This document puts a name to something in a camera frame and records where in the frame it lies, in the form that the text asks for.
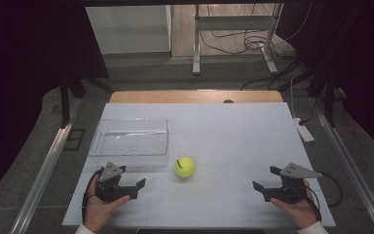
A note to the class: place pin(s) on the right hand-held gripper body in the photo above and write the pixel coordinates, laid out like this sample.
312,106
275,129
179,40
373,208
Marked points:
293,191

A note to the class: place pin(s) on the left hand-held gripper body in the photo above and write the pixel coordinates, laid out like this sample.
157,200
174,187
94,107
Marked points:
108,188

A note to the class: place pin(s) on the clear plastic box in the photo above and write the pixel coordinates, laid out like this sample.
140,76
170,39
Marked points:
133,143

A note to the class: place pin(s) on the yellow tennis ball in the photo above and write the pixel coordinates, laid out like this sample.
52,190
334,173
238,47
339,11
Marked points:
184,167

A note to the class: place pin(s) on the person's right hand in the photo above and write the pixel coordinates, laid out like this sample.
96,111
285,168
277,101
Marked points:
300,213

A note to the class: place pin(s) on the person's left hand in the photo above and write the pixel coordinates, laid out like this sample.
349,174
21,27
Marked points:
97,211

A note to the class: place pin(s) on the white power strip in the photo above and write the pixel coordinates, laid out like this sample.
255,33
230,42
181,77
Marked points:
303,130

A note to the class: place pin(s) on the dark floor grate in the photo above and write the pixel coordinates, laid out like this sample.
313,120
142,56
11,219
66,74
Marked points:
74,139

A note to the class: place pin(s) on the white board table cover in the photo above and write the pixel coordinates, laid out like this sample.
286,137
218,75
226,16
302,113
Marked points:
227,136

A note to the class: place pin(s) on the black stand leg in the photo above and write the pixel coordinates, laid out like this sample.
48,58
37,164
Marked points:
65,100
330,100

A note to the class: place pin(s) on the wooden table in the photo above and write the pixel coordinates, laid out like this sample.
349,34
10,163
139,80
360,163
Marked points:
175,97

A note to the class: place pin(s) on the black curtain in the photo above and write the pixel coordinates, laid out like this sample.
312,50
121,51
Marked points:
29,65
363,58

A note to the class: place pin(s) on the white cabinet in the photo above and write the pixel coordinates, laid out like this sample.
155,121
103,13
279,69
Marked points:
130,29

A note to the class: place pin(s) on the aluminium rail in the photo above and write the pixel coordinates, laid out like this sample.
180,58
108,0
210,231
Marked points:
42,175
354,169

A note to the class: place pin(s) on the grey metal desk frame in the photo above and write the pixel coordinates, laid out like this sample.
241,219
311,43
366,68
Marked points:
196,39

